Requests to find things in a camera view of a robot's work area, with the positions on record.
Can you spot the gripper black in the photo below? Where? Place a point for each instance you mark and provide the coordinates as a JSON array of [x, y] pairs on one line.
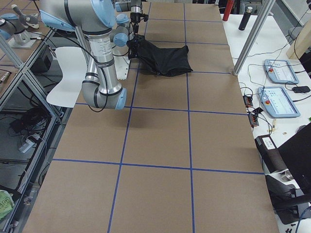
[[133, 48], [135, 29]]

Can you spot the black t-shirt with logo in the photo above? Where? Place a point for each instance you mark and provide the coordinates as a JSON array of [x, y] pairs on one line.
[[167, 62]]

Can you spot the third robot arm on bench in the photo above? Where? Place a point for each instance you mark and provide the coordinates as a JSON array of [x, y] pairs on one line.
[[13, 28]]

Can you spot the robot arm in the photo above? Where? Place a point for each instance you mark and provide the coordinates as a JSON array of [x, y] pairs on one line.
[[103, 22], [135, 9]]

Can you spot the white curved plastic chair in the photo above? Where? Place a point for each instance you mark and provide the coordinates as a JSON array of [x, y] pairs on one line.
[[73, 66]]

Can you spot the red cylinder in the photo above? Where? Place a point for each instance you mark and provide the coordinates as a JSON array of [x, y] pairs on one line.
[[228, 10]]

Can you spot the black cylinder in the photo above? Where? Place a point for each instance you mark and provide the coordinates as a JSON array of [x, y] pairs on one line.
[[245, 18]]

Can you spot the small black orange circuit module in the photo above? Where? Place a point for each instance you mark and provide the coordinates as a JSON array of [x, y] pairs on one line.
[[248, 101]]

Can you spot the light blue teach pendant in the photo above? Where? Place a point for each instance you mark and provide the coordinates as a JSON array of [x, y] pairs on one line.
[[277, 103], [280, 71]]

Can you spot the black computer mouse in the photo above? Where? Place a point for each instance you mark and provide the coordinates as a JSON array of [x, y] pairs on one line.
[[301, 89]]

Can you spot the brown black rectangular box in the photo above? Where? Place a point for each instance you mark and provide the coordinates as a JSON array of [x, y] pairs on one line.
[[270, 157]]

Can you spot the green bag under bench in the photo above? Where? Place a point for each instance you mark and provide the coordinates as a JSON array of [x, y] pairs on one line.
[[6, 203]]

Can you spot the black monitor with stand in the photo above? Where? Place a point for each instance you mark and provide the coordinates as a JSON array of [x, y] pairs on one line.
[[288, 202]]

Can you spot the aluminium side frame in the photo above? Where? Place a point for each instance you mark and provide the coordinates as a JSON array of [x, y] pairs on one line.
[[30, 128]]

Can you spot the aluminium frame post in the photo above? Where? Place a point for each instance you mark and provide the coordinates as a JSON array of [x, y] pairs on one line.
[[258, 24]]

